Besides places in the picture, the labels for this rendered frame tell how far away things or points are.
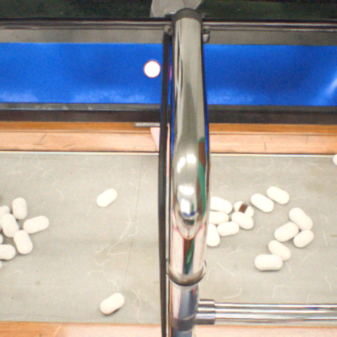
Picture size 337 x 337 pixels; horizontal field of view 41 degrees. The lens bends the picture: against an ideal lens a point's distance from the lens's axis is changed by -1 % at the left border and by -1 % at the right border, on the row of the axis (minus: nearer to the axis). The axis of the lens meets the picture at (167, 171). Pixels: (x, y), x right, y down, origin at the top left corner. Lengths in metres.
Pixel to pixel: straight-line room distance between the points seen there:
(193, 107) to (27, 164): 0.54
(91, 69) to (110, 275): 0.34
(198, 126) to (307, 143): 0.55
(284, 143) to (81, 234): 0.36
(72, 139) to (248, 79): 0.47
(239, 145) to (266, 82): 0.41
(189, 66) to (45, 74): 0.13
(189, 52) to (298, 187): 0.47
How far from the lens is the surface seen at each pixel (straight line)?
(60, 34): 0.36
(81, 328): 0.57
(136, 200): 0.69
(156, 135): 0.67
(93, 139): 0.76
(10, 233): 0.67
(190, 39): 0.31
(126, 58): 0.35
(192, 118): 0.25
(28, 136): 0.79
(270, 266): 0.63
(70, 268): 0.64
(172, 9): 0.69
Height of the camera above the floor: 1.29
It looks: 49 degrees down
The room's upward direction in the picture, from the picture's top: straight up
